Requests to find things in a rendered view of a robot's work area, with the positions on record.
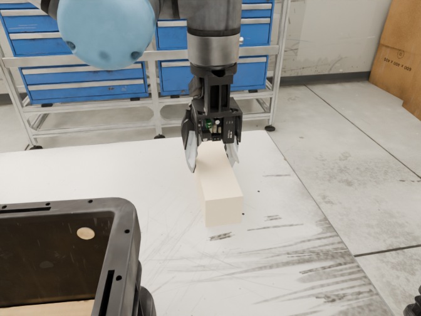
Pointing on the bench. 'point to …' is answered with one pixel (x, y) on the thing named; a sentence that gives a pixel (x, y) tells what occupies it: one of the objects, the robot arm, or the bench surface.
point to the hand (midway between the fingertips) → (210, 163)
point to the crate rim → (51, 207)
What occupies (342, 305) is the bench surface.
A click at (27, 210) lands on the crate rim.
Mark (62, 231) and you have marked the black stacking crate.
